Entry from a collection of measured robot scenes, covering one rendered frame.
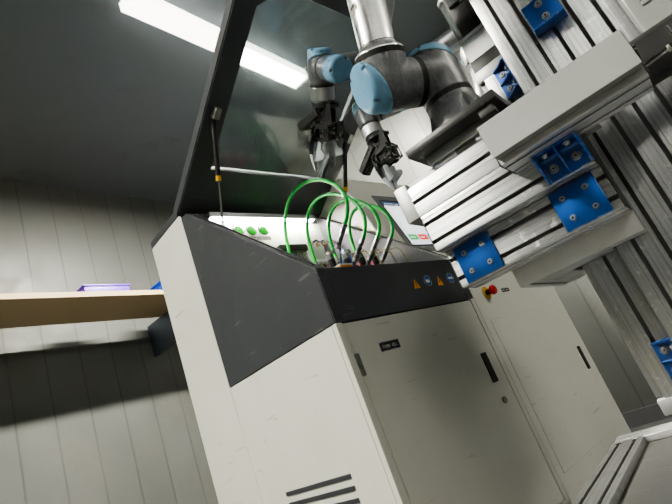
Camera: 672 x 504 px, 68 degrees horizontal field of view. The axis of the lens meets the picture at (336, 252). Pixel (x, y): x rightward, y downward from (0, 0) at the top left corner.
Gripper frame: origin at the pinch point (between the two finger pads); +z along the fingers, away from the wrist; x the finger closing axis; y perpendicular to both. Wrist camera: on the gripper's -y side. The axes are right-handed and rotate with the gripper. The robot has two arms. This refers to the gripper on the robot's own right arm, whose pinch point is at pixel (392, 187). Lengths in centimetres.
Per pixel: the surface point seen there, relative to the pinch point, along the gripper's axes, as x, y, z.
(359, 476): -47, -14, 81
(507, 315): 40, -3, 53
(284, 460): -47, -43, 71
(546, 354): 54, -3, 71
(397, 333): -25, -3, 50
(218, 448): -47, -79, 60
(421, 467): -36, -3, 84
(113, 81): -26, -124, -151
